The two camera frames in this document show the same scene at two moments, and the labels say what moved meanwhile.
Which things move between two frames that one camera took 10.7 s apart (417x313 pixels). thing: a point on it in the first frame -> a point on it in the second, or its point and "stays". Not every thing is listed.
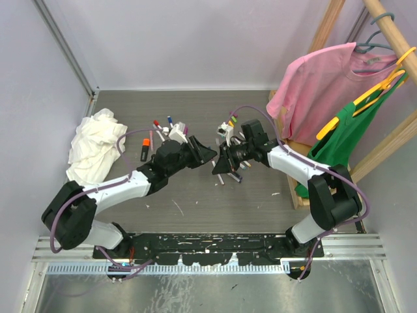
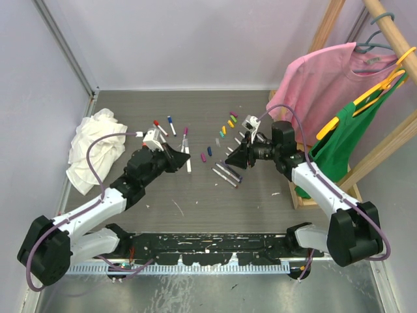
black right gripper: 223,165 -> 245,152
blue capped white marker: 170,120 stays
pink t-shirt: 312,91 stays
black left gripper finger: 208,157 -> 179,165
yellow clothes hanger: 385,85 stays
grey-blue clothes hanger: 362,47 stays
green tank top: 335,148 stays
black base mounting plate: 196,249 stays
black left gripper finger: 204,152 -> 179,157
